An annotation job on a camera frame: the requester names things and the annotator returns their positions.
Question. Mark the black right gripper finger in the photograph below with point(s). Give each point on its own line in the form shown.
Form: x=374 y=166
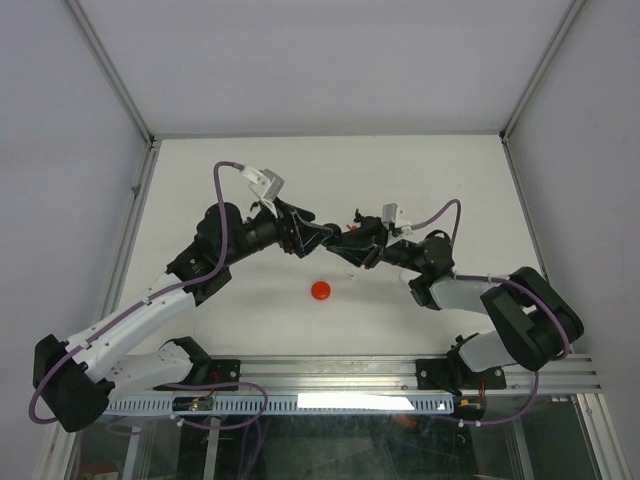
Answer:
x=361 y=236
x=365 y=257

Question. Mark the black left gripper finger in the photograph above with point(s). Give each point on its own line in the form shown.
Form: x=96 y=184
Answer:
x=310 y=236
x=289 y=210

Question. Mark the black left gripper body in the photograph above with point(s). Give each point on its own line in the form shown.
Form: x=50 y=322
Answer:
x=271 y=227

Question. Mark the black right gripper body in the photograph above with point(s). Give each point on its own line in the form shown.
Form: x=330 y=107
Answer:
x=380 y=240

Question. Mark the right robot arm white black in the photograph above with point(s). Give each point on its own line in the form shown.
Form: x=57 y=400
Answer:
x=532 y=324

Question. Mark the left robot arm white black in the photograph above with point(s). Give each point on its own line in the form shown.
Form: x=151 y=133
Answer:
x=77 y=378

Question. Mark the white round charging case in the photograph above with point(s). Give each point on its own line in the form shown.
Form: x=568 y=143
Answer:
x=405 y=276

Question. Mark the red round charging case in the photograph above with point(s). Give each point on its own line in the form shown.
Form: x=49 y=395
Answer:
x=320 y=290

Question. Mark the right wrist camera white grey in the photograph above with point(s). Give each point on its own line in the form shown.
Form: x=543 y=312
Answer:
x=395 y=222

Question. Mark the wrist camera white grey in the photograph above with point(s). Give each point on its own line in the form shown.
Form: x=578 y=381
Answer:
x=265 y=184
x=395 y=222

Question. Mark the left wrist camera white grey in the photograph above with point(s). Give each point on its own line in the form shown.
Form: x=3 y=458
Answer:
x=265 y=184

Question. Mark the aluminium mounting rail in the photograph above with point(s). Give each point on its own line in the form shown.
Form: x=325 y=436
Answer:
x=383 y=374

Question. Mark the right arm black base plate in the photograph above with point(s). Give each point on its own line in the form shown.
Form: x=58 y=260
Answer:
x=445 y=374

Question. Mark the white slotted cable duct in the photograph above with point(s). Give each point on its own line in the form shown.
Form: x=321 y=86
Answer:
x=296 y=404

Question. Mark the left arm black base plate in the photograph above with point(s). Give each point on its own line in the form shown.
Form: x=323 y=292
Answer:
x=215 y=371

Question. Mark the aluminium frame post right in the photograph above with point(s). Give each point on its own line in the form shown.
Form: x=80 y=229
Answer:
x=556 y=41

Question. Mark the aluminium frame post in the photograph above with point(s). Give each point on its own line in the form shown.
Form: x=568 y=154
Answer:
x=97 y=49
x=556 y=41

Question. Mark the aluminium frame post left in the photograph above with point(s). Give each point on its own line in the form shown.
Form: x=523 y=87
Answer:
x=97 y=49

